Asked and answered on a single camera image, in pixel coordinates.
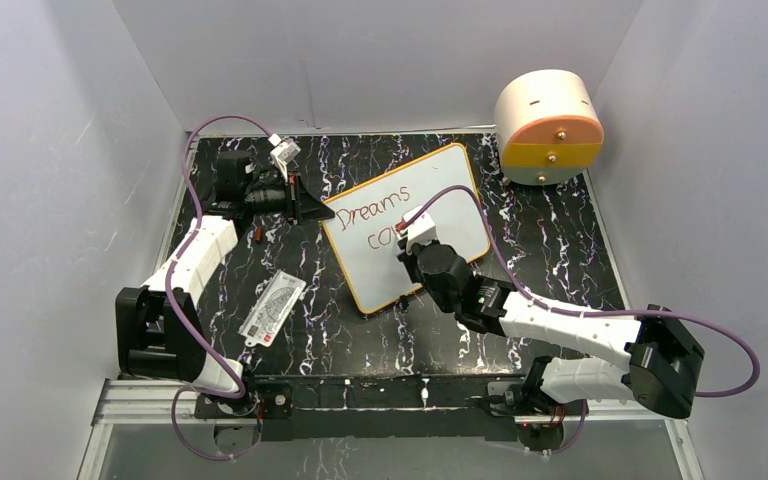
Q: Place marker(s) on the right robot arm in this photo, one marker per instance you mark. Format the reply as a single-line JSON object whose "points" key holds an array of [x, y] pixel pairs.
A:
{"points": [[650, 358]]}

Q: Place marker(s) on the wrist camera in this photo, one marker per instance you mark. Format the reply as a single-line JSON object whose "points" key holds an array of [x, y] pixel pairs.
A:
{"points": [[415, 228], [284, 150]]}

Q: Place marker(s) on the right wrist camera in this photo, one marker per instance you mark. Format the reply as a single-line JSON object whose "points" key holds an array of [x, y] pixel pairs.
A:
{"points": [[415, 228]]}

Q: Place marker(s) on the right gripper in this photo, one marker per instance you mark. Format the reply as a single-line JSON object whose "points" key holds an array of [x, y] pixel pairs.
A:
{"points": [[409, 259]]}

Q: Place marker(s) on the flat packaged ruler set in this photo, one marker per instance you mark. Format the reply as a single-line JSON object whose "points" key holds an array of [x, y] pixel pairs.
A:
{"points": [[273, 307]]}

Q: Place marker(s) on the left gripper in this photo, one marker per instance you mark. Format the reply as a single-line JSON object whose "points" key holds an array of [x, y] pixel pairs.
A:
{"points": [[302, 207]]}

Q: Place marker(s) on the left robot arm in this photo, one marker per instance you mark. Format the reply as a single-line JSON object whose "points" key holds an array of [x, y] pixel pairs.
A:
{"points": [[159, 334]]}

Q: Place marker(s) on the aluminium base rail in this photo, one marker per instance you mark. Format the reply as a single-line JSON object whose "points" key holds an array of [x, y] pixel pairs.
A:
{"points": [[150, 400]]}

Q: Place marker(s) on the round three drawer cabinet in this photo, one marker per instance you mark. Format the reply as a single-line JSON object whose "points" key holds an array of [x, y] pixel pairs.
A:
{"points": [[547, 130]]}

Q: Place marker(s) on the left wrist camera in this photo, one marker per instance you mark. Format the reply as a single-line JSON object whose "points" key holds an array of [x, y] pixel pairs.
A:
{"points": [[284, 150]]}

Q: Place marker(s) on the yellow framed whiteboard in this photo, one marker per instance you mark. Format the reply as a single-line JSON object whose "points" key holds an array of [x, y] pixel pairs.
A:
{"points": [[363, 234]]}

